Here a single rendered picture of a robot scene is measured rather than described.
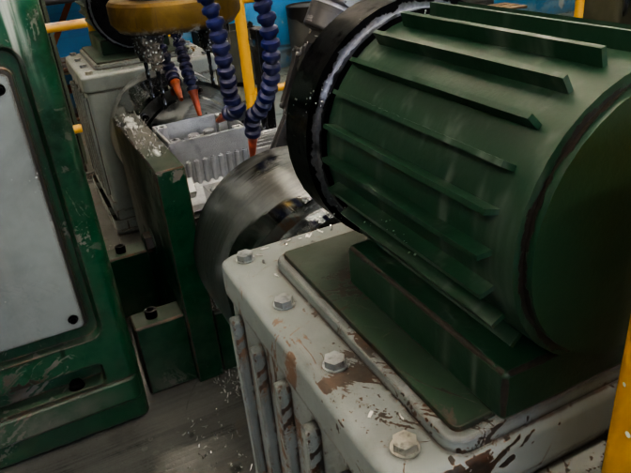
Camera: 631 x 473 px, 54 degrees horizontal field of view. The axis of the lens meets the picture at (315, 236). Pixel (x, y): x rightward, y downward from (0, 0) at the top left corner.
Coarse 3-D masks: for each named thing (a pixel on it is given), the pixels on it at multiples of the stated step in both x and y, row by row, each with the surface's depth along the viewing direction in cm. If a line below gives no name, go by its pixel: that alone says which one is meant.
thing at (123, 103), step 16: (144, 80) 120; (208, 80) 121; (128, 96) 119; (144, 96) 113; (160, 96) 111; (176, 96) 113; (208, 96) 115; (112, 112) 124; (128, 112) 115; (144, 112) 111; (160, 112) 112; (176, 112) 113; (192, 112) 115; (208, 112) 116; (112, 128) 123
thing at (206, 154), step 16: (160, 128) 96; (176, 128) 98; (192, 128) 99; (208, 128) 97; (224, 128) 100; (240, 128) 93; (176, 144) 89; (192, 144) 90; (208, 144) 91; (224, 144) 92; (240, 144) 94; (192, 160) 91; (208, 160) 92; (224, 160) 93; (240, 160) 95; (192, 176) 92; (208, 176) 93
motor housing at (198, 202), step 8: (264, 136) 99; (272, 136) 100; (264, 144) 98; (256, 152) 97; (200, 184) 93; (200, 192) 92; (192, 200) 92; (200, 200) 92; (192, 208) 91; (200, 208) 91
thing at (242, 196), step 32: (256, 160) 75; (288, 160) 73; (224, 192) 74; (256, 192) 69; (288, 192) 66; (224, 224) 70; (256, 224) 66; (288, 224) 63; (320, 224) 62; (224, 256) 69; (224, 288) 68
